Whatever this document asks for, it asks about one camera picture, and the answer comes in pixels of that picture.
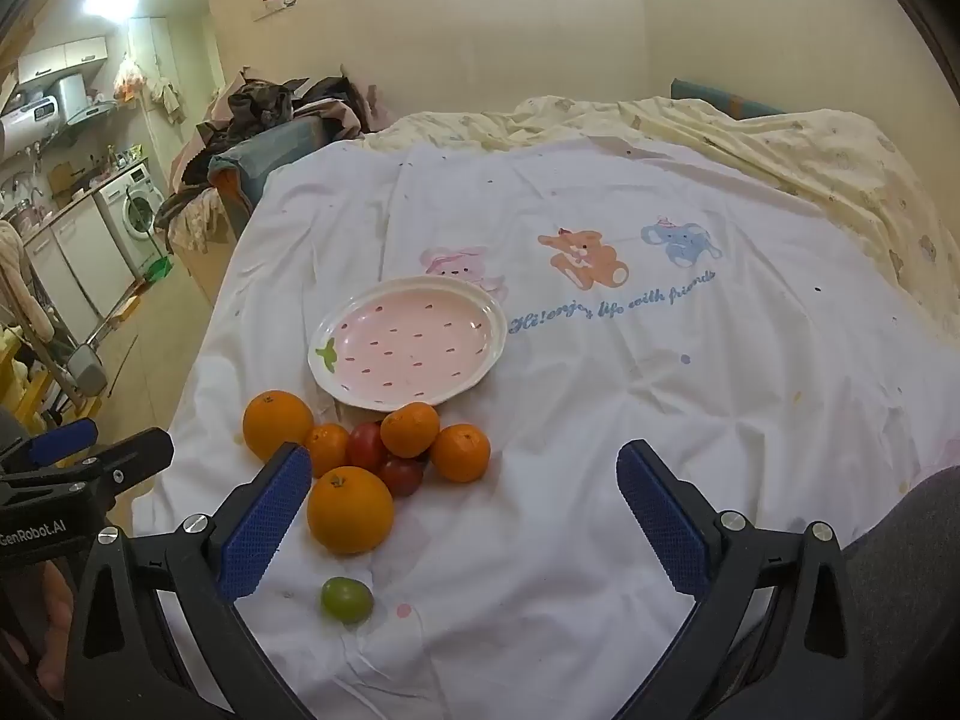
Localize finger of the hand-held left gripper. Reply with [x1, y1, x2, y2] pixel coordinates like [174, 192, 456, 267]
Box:
[71, 427, 175, 505]
[0, 418, 100, 475]

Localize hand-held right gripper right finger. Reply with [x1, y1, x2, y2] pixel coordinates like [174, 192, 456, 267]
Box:
[615, 439, 865, 720]

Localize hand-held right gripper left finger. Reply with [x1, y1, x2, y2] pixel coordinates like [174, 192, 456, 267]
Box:
[64, 442, 331, 720]

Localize large orange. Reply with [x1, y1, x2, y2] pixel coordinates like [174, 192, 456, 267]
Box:
[307, 466, 395, 557]
[242, 390, 315, 464]

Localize small tangerine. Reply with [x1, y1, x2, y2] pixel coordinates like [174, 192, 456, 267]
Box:
[380, 402, 441, 460]
[304, 422, 351, 479]
[428, 424, 492, 484]

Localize red cherry tomato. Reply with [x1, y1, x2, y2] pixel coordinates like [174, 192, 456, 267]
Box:
[377, 457, 426, 499]
[345, 421, 389, 473]

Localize pink strawberry pattern plate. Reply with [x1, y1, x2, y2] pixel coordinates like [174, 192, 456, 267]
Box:
[308, 276, 509, 413]

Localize person's left hand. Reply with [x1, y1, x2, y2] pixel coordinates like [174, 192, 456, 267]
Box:
[30, 561, 77, 700]

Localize yellow wooden drying rack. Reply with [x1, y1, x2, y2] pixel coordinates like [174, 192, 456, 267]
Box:
[0, 300, 98, 428]

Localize grey plastic object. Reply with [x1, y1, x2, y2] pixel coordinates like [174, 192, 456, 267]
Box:
[64, 345, 110, 398]

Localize white cartoon printed bedsheet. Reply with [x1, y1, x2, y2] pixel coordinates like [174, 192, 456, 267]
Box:
[131, 131, 960, 720]

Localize beige towel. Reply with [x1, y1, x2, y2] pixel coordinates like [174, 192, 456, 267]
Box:
[0, 221, 55, 338]

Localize white kitchen base cabinet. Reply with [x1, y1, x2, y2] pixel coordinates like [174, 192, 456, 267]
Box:
[22, 199, 125, 331]

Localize pink floral fabric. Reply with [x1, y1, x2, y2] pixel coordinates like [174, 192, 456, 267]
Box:
[169, 195, 248, 257]

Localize white washing machine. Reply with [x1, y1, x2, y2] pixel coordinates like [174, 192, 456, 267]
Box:
[94, 165, 170, 276]

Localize person's grey trouser leg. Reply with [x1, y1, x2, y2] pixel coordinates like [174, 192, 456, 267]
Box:
[840, 465, 960, 720]

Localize teal cushion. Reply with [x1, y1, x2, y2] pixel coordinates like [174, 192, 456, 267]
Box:
[208, 120, 323, 203]

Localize white water heater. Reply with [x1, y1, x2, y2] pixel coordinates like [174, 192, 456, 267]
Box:
[0, 94, 61, 156]

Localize silver range hood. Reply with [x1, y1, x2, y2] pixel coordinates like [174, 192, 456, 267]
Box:
[49, 73, 119, 128]

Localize orange hanging bag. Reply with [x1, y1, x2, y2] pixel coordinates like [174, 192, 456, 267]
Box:
[112, 56, 147, 100]

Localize pile of dark clothes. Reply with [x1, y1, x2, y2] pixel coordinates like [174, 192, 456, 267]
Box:
[161, 67, 391, 192]

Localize pale yellow printed quilt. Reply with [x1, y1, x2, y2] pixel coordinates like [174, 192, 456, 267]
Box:
[367, 94, 960, 316]

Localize blue headboard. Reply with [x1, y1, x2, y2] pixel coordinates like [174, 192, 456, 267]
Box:
[671, 79, 788, 119]

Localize white wall cabinets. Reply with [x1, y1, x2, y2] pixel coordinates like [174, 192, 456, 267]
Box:
[16, 36, 111, 87]

